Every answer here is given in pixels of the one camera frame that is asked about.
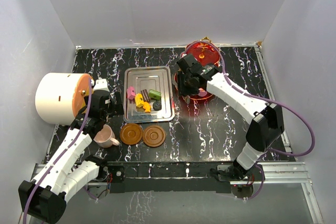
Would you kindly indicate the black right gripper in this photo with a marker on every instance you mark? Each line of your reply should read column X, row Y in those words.
column 184, row 91

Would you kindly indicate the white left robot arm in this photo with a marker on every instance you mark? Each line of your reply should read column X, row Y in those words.
column 45, row 197

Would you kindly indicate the pink square cake block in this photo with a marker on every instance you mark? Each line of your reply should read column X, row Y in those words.
column 131, row 93

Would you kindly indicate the orange fish shaped pastry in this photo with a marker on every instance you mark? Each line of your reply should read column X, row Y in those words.
column 147, row 107

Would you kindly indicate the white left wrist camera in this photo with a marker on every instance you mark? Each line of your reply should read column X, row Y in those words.
column 101, row 84

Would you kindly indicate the pink ceramic cup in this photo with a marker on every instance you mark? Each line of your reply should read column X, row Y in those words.
column 106, row 137

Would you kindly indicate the brown wooden coaster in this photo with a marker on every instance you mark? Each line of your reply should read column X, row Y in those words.
column 154, row 136
column 131, row 134

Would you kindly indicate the red three-tier cake stand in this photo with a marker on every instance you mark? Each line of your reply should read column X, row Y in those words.
column 205, row 53

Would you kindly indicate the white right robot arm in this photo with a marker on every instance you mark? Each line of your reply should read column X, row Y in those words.
column 265, row 119

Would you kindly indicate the brown chocolate layered cake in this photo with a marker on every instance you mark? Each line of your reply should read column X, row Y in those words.
column 145, row 95

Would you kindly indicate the brown wooden coaster left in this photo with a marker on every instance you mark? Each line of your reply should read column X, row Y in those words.
column 131, row 134

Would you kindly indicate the white cylindrical drum container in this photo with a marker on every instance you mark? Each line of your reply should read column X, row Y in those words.
column 60, row 96

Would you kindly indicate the aluminium frame rail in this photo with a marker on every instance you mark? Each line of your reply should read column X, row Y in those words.
column 281, row 172

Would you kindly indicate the silver metal tray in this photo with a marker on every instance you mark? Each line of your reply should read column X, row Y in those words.
column 156, row 78

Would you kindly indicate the yellow orange cake piece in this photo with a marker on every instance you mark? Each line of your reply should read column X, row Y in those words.
column 139, row 102

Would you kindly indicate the salmon pink cake piece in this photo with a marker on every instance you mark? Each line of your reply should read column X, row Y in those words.
column 202, row 93

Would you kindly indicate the green striped macaron cake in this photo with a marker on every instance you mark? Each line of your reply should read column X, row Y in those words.
column 154, row 94

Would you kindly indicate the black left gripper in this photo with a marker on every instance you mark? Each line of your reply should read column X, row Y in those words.
column 116, row 109

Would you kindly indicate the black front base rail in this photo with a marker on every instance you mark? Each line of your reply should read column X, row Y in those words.
column 129, row 177

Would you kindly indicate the dark chocolate cookie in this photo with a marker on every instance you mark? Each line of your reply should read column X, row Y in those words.
column 157, row 105

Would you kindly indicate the brown wooden coaster right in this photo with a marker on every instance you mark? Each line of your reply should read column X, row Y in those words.
column 154, row 136

